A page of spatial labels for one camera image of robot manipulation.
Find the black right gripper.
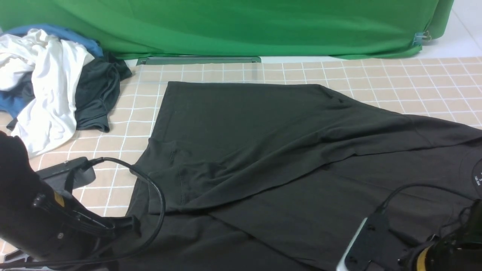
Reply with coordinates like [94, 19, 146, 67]
[398, 199, 482, 271]

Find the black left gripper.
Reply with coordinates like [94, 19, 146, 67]
[8, 192, 141, 269]

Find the dark gray long-sleeved shirt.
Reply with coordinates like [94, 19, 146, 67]
[119, 82, 481, 271]

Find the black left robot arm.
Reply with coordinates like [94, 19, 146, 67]
[0, 132, 141, 271]

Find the blue crumpled shirt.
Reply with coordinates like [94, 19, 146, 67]
[0, 24, 104, 118]

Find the dark teal crumpled shirt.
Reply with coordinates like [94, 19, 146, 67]
[0, 52, 133, 132]

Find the white crumpled shirt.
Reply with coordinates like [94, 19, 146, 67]
[1, 29, 94, 158]

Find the beige grid tablecloth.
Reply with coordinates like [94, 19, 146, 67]
[0, 56, 482, 271]

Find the blue binder clip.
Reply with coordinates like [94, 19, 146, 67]
[412, 31, 432, 47]

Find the green backdrop cloth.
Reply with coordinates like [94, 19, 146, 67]
[1, 0, 453, 59]

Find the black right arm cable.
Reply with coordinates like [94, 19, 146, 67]
[377, 183, 479, 217]

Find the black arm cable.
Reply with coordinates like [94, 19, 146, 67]
[377, 183, 479, 217]
[0, 157, 166, 268]

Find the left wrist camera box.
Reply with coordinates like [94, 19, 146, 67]
[37, 157, 96, 192]

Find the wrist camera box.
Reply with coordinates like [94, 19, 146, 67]
[37, 157, 96, 192]
[336, 212, 389, 271]

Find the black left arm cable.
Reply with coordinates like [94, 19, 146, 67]
[0, 157, 166, 268]

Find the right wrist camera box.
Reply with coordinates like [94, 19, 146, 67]
[336, 212, 389, 271]

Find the gray metal rail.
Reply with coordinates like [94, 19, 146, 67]
[136, 56, 262, 66]

